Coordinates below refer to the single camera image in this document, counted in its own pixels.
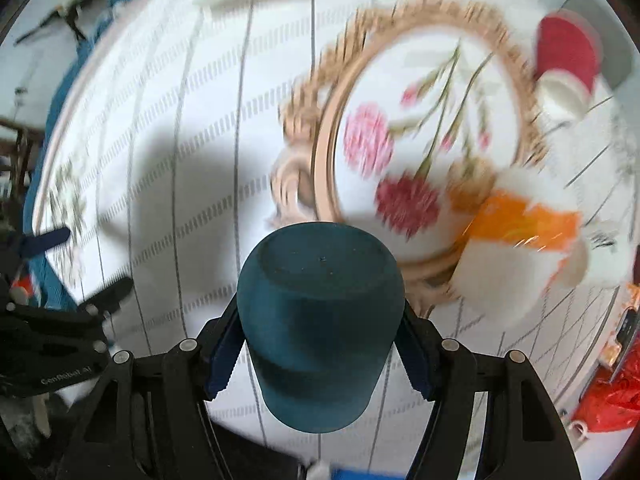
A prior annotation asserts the red plastic bag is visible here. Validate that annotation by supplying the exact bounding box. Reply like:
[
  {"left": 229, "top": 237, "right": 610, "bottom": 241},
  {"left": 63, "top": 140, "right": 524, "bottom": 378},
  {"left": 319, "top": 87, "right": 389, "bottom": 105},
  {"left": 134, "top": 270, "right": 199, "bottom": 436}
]
[{"left": 572, "top": 359, "right": 639, "bottom": 434}]

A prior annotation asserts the orange and white cup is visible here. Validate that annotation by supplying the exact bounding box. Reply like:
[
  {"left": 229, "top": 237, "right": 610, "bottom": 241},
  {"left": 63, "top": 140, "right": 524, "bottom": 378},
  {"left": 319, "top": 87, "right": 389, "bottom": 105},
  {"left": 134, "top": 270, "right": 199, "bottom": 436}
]
[{"left": 450, "top": 167, "right": 582, "bottom": 330}]

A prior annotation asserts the black exercise stand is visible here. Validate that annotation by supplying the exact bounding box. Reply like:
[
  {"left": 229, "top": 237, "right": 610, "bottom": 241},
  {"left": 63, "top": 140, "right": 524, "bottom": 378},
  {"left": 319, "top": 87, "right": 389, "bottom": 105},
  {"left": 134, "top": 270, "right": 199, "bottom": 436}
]
[{"left": 14, "top": 0, "right": 94, "bottom": 46}]

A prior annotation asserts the dark teal cup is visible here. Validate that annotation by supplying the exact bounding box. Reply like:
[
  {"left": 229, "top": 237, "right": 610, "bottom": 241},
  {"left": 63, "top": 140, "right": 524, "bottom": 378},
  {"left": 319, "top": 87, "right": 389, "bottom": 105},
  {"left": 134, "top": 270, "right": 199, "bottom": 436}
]
[{"left": 236, "top": 222, "right": 405, "bottom": 434}]

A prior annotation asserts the blue quilted blanket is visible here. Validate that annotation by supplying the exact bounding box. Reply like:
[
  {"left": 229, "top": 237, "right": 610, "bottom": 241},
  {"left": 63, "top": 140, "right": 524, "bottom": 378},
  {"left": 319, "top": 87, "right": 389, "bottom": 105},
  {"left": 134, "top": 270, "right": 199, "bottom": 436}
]
[{"left": 22, "top": 0, "right": 130, "bottom": 311}]

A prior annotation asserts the red paper cup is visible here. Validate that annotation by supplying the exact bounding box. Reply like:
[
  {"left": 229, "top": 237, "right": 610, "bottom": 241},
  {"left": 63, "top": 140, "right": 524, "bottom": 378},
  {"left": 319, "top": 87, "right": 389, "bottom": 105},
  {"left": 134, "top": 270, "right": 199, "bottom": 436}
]
[{"left": 535, "top": 9, "right": 602, "bottom": 124}]

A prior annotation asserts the white paper cup right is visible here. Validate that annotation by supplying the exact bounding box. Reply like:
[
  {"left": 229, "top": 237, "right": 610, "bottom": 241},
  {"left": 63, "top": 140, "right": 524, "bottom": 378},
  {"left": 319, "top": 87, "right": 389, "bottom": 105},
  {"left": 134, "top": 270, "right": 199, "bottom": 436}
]
[{"left": 559, "top": 221, "right": 634, "bottom": 288}]

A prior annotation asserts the white mug with handle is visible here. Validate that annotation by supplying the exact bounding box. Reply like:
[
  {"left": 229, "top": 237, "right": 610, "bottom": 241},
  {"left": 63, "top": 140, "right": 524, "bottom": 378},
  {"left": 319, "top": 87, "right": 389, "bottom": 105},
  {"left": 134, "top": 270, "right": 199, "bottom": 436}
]
[{"left": 566, "top": 419, "right": 589, "bottom": 442}]

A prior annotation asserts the floral diamond pattern tablecloth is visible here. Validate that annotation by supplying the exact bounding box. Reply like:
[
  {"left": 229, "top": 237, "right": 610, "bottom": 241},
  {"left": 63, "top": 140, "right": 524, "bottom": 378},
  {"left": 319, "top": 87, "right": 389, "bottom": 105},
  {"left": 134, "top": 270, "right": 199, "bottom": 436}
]
[{"left": 32, "top": 0, "right": 638, "bottom": 404}]

